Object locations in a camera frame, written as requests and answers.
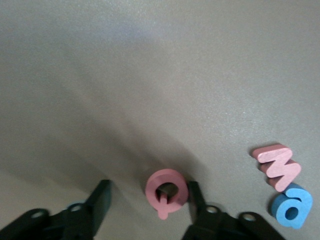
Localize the blue lowercase letter a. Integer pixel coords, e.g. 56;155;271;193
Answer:
268;182;313;230

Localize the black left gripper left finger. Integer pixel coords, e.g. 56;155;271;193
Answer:
0;179;113;240

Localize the pink-red capital letter Q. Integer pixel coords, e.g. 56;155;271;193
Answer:
145;168;188;221

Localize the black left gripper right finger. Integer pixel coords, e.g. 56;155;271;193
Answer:
182;181;287;240

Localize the pink-red lowercase letter w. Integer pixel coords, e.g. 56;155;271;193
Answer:
251;143;302;193

